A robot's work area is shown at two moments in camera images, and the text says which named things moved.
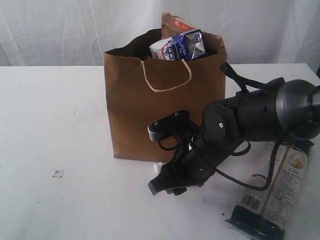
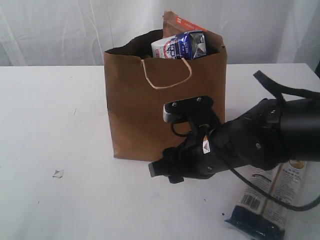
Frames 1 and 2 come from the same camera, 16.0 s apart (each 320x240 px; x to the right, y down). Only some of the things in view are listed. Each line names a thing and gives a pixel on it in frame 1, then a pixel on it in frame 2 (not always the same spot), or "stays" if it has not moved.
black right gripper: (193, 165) -> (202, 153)
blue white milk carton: (186, 46) stays
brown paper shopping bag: (143, 91) stays
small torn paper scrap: (58, 174) stays
